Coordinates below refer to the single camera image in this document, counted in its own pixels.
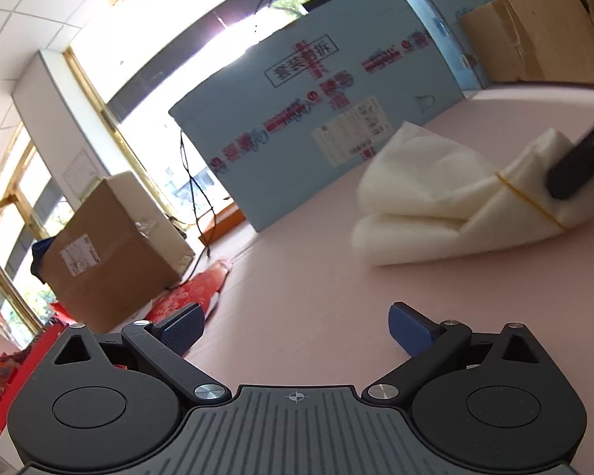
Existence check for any red paper box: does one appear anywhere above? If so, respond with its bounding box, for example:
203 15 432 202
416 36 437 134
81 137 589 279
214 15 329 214
0 319 67 436

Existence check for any taped brown cardboard box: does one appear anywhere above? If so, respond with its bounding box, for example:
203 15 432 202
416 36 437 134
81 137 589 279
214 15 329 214
30 172 194 333

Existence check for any yellow rubber band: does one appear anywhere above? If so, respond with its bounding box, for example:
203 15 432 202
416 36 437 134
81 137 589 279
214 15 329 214
495 172 567 232

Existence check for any large light blue carton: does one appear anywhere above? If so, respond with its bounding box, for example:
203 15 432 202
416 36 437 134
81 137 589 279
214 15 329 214
170 0 463 230

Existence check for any black cable left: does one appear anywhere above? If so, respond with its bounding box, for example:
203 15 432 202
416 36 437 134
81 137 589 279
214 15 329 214
177 127 239 258

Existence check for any orange flat box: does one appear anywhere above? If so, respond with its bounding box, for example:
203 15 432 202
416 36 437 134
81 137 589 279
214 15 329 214
198 203 246 245

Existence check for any open brown cardboard box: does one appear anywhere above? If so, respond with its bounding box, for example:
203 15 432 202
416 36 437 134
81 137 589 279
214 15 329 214
459 0 594 85

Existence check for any red paper decoration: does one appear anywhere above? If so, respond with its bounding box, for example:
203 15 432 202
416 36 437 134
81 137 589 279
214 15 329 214
145 258 232 323

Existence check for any white fabric shopping bag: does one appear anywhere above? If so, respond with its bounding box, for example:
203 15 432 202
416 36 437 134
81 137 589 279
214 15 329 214
352 122 594 266

